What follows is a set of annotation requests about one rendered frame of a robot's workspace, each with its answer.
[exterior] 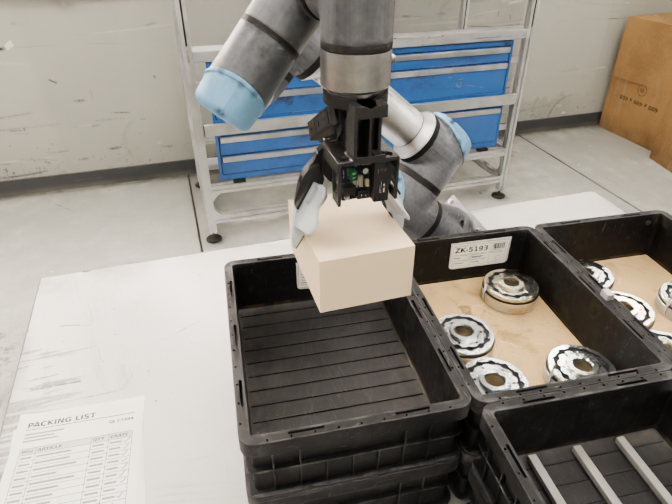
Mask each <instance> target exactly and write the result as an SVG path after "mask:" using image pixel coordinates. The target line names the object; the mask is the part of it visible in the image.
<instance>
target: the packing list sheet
mask: <svg viewBox="0 0 672 504"><path fill-rule="evenodd" d="M144 401H145V396H139V397H133V398H127V399H121V400H115V401H109V402H103V403H97V404H91V405H85V406H79V407H73V408H67V409H61V410H55V411H48V412H40V413H32V414H21V416H20V420H19V424H18V427H17V430H14V431H13V436H12V442H11V447H10V453H9V457H8V460H7V463H6V467H5V470H4V473H3V476H2V479H1V482H0V504H146V503H145V480H144V457H143V434H142V425H143V413H144Z"/></svg>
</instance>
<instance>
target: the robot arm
mask: <svg viewBox="0 0 672 504"><path fill-rule="evenodd" d="M394 16H395V0H252V1H251V3H250V4H249V6H248V8H247V9H246V11H245V12H244V15H243V16H242V18H241V19H240V21H239V22H238V24H237V25H236V27H235V29H234V30H233V32H232V33H231V35H230V36H229V38H228V39H227V41H226V43H225V44H224V46H223V47H222V49H221V50H220V52H219V54H218V55H217V57H216V58H215V60H214V61H213V63H212V64H211V66H210V67H209V68H207V69H206V70H205V72H204V74H203V79H202V80H201V82H200V84H199V86H198V87H197V89H196V91H195V97H196V100H197V101H198V102H199V103H200V104H201V105H202V106H204V107H205V108H206V109H208V110H209V111H211V112H212V113H213V114H215V115H216V116H218V117H219V118H221V119H222V120H224V121H225V122H227V123H228V124H230V125H231V126H233V127H234V128H236V129H238V130H239V131H248V130H249V129H250V128H251V127H252V126H253V124H254V123H255V122H256V120H257V119H258V117H261V116H262V115H263V113H264V111H265V110H266V108H267V107H269V106H270V105H271V104H272V103H273V102H274V101H275V100H276V99H277V98H278V97H279V96H280V95H281V94H282V93H283V91H284V90H285V89H286V87H287V86H288V84H289V83H290V82H291V80H292V79H293V77H294V76H296V77H297V78H298V79H300V80H301V81H305V80H310V79H312V80H314V81H315V82H316V83H318V84H319V85H320V86H321V87H323V102H324V103H325V104H326V105H327V107H325V108H324V109H323V110H322V111H321V112H319V113H318V114H317V115H316V116H315V117H313V118H312V119H311V120H310V121H309V122H308V123H307V124H308V129H309V135H310V141H319V142H322V143H321V144H320V145H319V146H318V147H317V148H316V150H317V151H314V154H313V156H312V158H311V159H310V160H309V161H308V163H307V164H306V165H305V166H304V168H303V169H302V171H301V173H300V175H299V178H298V181H297V187H296V192H295V198H294V208H293V214H292V223H291V238H292V244H293V247H294V248H295V249H297V248H298V246H299V244H300V243H301V241H302V239H303V238H304V233H305V234H307V235H308V236H311V235H312V234H313V233H314V232H315V230H316V228H317V226H318V215H319V209H320V206H322V205H323V204H324V202H325V201H326V199H327V197H328V196H327V187H326V186H324V185H323V182H324V179H325V178H324V176H325V177H326V178H327V179H328V180H329V181H331V182H332V198H333V200H334V201H335V203H336V204H337V206H338V207H341V200H342V201H346V200H350V199H356V198H357V199H365V198H371V199H372V201H373V202H378V201H380V202H381V203H382V205H383V206H384V207H385V209H386V210H387V211H388V213H389V214H390V216H391V217H392V218H394V220H395V221H396V222H397V223H398V225H399V226H400V227H401V228H402V230H403V231H404V232H405V233H406V235H407V236H408V237H409V238H410V239H417V238H426V237H434V236H442V235H451V234H459V233H468V232H471V230H472V223H471V219H470V217H469V216H468V214H467V213H465V212H464V211H463V210H461V209H460V208H458V207H455V206H452V205H448V204H444V203H441V202H439V201H437V200H436V198H437V197H438V196H439V194H440V193H441V192H442V190H443V189H444V187H445V186H446V185H447V183H448V182H449V180H450V179H451V178H452V176H453V175H454V174H455V172H456V171H457V169H458V168H459V167H460V165H462V164H463V163H464V161H465V158H466V156H467V155H468V153H469V152H470V150H471V141H470V138H469V137H468V135H467V134H466V132H465V131H464V130H463V129H462V128H461V127H460V126H459V125H458V124H457V123H456V122H454V121H453V120H452V119H451V118H450V117H448V116H447V115H445V114H443V113H441V112H434V113H433V114H432V113H431V112H427V111H426V112H421V113H420V112H419V111H418V110H417V109H416V108H414V107H413V106H412V105H411V104H410V103H409V102H408V101H407V100H405V99H404V98H403V97H402V96H401V95H400V94H399V93H397V92H396V91H395V90H394V89H393V88H392V87H391V86H390V80H391V63H394V62H395V59H396V58H395V55H394V54H393V53H392V47H393V33H394ZM381 135H382V136H384V137H385V138H386V139H387V140H389V141H390V142H391V143H392V144H394V150H393V149H392V148H391V147H390V146H389V145H388V144H387V143H386V142H385V141H384V140H383V139H382V138H381Z"/></svg>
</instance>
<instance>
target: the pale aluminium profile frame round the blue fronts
mask: <svg viewBox="0 0 672 504"><path fill-rule="evenodd" d="M170 2H171V9H172V15H173V22H174V28H175V35H176V41H177V48H178V54H179V61H180V67H181V74H182V80H183V87H184V93H185V100H186V106H187V113H188V119H189V126H190V132H191V139H192V145H193V152H194V158H195V165H196V171H197V178H198V180H199V182H197V183H196V184H195V186H196V187H197V188H200V189H201V194H202V198H203V203H204V208H205V212H206V217H207V222H208V228H209V234H212V235H209V236H208V237H207V238H206V241H207V242H208V243H212V244H214V243H218V242H220V241H221V240H222V236H221V235H219V234H215V233H217V225H216V224H218V223H225V222H232V221H238V220H245V219H252V218H259V217H266V216H273V215H279V214H286V213H289V207H288V203H285V204H278V205H270V206H263V207H256V208H249V209H242V210H235V211H228V212H222V211H219V210H218V209H216V208H215V207H214V204H213V201H215V198H216V197H217V196H218V195H220V193H226V192H234V191H242V190H249V189H257V188H264V187H272V186H279V185H287V184H294V183H297V181H298V178H299V175H300V173H301V172H299V173H291V174H283V175H276V176H268V177H260V178H252V179H245V178H238V179H233V181H229V182H221V183H213V184H211V183H210V175H209V170H216V169H219V165H218V158H217V157H214V158H207V154H206V147H205V146H206V144H214V143H216V142H215V136H220V135H229V134H238V133H248V132H257V131H266V130H275V129H284V128H293V127H303V126H308V124H307V123H308V122H309V121H310V120H311V119H312V118H313V117H315V116H316V115H317V114H318V113H315V114H304V115H294V116H284V117H275V118H265V119H257V120H256V122H255V123H254V124H253V126H252V127H251V128H250V129H249V130H248V131H239V130H238V129H236V128H234V127H233V126H231V125H230V124H228V123H227V122H226V123H216V124H207V125H202V118H201V111H200V104H199V102H198V101H197V100H196V97H195V91H196V89H197V87H198V86H199V84H200V82H196V75H195V68H194V62H193V55H192V47H191V40H190V33H189V25H188V18H187V11H186V4H185V0H170ZM539 3H540V0H528V5H527V10H526V16H525V21H524V28H527V29H528V31H527V36H526V38H525V39H521V44H520V49H519V55H518V56H513V57H511V63H517V66H516V72H515V77H514V83H513V89H512V94H504V95H494V96H484V97H474V98H464V99H454V100H444V101H434V102H424V103H414V104H411V105H412V106H413V107H414V108H416V109H417V110H418V111H419V112H420V113H421V112H426V111H427V112H431V113H434V112H445V111H454V110H464V109H473V108H483V107H492V106H501V105H510V106H509V111H508V117H507V122H506V124H500V127H499V130H505V134H504V139H503V142H502V141H500V140H499V139H497V144H496V146H492V147H493V148H487V147H482V148H476V150H472V149H471V150H470V152H469V153H468V155H467V156H466V158H465V161H468V160H472V161H473V162H475V163H476V164H477V165H478V166H480V167H481V168H482V169H484V170H485V171H486V172H487V173H489V174H490V175H483V176H476V177H468V178H461V179H454V180H449V182H448V183H447V185H446V186H445V187H444V189H443V190H442V191H444V190H450V189H457V188H464V187H471V186H478V185H485V184H492V183H496V184H495V189H497V190H498V192H493V193H492V194H491V196H492V197H493V198H496V199H503V198H505V194H504V193H502V192H500V191H501V190H504V188H505V183H506V178H507V172H508V167H509V162H510V156H511V151H512V146H513V141H514V135H515V130H516V125H517V119H518V114H519V109H520V104H521V98H522V93H523V88H524V82H525V77H526V72H527V67H528V61H529V56H530V51H531V45H532V40H533V35H534V30H535V24H536V19H537V14H538V8H539ZM469 5H470V0H461V4H460V13H459V21H458V29H467V21H468V13H469ZM531 28H532V31H531V37H530V38H529V35H530V30H531ZM181 48H182V49H181ZM187 51H188V53H189V60H190V63H188V60H187V53H186V52H187ZM182 55H183V56H182ZM203 130H204V133H203ZM498 156H499V157H500V158H499V159H500V162H499V167H498V168H496V167H495V166H494V165H492V164H491V163H490V162H488V161H487V160H486V159H484V158H490V157H498Z"/></svg>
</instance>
